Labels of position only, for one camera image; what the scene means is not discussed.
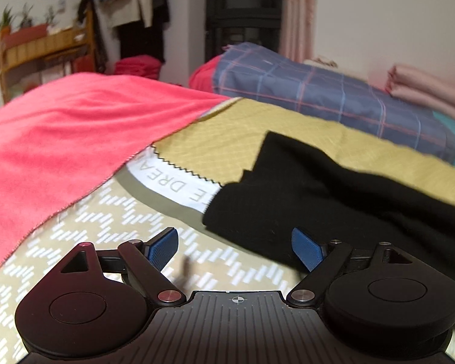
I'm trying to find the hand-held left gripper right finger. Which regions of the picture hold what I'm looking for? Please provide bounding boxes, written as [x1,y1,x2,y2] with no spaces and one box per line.
[286,227,411,306]

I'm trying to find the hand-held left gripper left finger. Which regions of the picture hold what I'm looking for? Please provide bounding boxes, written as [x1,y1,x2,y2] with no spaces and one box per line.
[61,227,186,306]

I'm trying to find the black knit pants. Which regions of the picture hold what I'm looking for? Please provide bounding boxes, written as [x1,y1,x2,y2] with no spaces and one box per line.
[202,131,455,278]

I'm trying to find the patterned beige bed sheet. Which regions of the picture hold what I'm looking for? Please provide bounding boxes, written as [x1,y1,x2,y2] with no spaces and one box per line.
[0,146,455,362]

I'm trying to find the yellow quilted cloth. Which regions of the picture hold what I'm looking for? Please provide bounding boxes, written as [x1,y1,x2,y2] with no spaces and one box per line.
[152,98,455,213]

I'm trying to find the pink blanket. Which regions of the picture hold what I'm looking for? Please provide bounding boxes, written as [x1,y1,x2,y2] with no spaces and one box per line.
[0,72,232,281]

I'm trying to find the blue plaid pillow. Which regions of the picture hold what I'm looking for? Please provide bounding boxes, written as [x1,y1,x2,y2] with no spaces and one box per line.
[211,42,455,167]

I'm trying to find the red cloth under quilt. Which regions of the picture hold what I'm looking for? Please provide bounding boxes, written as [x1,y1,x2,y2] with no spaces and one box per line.
[188,55,222,93]

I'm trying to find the red cloth pile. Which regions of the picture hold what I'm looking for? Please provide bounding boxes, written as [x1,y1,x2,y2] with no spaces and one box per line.
[114,55,163,81]

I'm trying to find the stack of pink folded cloths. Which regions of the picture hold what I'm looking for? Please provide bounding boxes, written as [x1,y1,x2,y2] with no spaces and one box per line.
[386,64,455,123]

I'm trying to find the wooden shelf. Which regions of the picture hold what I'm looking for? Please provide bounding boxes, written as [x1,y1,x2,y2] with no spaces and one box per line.
[0,7,101,104]

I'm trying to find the pink curtain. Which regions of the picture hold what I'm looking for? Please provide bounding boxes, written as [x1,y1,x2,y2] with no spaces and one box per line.
[278,0,319,63]

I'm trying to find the hanging clothes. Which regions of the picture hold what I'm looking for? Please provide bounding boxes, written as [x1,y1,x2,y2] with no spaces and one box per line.
[78,0,172,74]

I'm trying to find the black cabinet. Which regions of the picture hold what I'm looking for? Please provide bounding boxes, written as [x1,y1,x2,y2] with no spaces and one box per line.
[205,0,286,65]

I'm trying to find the red planter box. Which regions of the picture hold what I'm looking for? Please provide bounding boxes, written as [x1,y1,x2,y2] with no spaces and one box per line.
[3,24,49,48]

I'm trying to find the green potted plant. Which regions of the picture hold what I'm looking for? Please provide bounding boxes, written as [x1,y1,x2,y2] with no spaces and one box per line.
[0,4,15,35]
[18,3,35,29]

